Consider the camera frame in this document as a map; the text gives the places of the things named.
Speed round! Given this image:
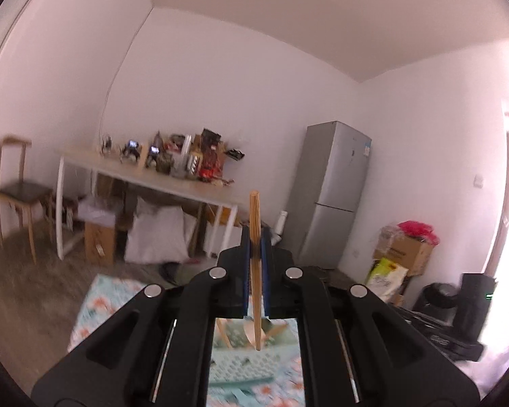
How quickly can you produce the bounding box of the white table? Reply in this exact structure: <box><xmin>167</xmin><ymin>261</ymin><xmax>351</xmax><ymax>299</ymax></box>
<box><xmin>56</xmin><ymin>143</ymin><xmax>256</xmax><ymax>260</ymax></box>

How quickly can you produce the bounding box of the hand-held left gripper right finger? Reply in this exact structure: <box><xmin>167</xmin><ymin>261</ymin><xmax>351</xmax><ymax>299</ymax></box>
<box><xmin>260</xmin><ymin>229</ymin><xmax>481</xmax><ymax>407</ymax></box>

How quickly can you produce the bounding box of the silver refrigerator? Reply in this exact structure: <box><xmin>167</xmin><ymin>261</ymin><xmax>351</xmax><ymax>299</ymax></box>
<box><xmin>280</xmin><ymin>121</ymin><xmax>373</xmax><ymax>270</ymax></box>

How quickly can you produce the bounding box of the clutter of small tabletop things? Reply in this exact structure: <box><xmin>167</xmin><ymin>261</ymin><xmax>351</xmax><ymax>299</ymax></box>
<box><xmin>97</xmin><ymin>127</ymin><xmax>246</xmax><ymax>188</ymax></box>

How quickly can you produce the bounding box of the white stuffed sack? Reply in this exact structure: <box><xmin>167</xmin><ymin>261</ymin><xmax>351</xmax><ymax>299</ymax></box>
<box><xmin>124</xmin><ymin>197</ymin><xmax>192</xmax><ymax>264</ymax></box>

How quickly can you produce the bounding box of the small cardboard box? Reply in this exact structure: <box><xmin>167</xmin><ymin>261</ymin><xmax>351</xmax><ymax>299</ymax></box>
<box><xmin>84</xmin><ymin>219</ymin><xmax>118</xmax><ymax>267</ymax></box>

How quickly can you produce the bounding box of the wooden chair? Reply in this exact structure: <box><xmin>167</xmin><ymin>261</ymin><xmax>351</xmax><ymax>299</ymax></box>
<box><xmin>0</xmin><ymin>136</ymin><xmax>55</xmax><ymax>264</ymax></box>

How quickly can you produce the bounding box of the single bamboo chopstick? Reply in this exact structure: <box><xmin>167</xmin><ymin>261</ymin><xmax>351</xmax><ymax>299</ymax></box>
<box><xmin>248</xmin><ymin>191</ymin><xmax>265</xmax><ymax>351</ymax></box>

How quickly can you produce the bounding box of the floral printed blanket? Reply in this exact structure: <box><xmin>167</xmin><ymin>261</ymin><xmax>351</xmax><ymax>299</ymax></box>
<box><xmin>67</xmin><ymin>275</ymin><xmax>307</xmax><ymax>407</ymax></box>

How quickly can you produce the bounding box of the black tower speaker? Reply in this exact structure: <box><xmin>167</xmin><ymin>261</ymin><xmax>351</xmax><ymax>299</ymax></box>
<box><xmin>455</xmin><ymin>273</ymin><xmax>497</xmax><ymax>341</ymax></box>

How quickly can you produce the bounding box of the round black appliance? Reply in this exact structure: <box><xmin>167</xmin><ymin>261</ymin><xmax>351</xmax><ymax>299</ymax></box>
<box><xmin>412</xmin><ymin>282</ymin><xmax>462</xmax><ymax>328</ymax></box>

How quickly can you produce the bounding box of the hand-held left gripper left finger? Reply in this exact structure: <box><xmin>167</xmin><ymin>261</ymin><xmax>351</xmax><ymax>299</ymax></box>
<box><xmin>31</xmin><ymin>229</ymin><xmax>253</xmax><ymax>407</ymax></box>

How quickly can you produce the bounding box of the thin wall cable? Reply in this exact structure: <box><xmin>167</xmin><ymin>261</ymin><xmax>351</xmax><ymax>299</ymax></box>
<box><xmin>97</xmin><ymin>8</ymin><xmax>154</xmax><ymax>147</ymax></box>

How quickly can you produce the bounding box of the large cardboard box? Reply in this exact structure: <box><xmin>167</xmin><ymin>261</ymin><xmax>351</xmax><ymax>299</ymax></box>
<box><xmin>373</xmin><ymin>222</ymin><xmax>434</xmax><ymax>277</ymax></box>

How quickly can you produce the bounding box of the yellow printed bag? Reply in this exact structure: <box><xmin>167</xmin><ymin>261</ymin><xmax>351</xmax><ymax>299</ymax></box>
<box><xmin>365</xmin><ymin>257</ymin><xmax>410</xmax><ymax>303</ymax></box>

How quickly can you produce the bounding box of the red cloth bundle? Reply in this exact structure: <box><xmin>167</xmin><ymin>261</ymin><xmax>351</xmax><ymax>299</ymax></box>
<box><xmin>397</xmin><ymin>220</ymin><xmax>440</xmax><ymax>246</ymax></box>

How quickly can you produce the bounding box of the mint green star-hole utensil basket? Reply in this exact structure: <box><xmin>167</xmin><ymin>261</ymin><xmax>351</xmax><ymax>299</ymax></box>
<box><xmin>207</xmin><ymin>317</ymin><xmax>303</xmax><ymax>387</ymax></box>

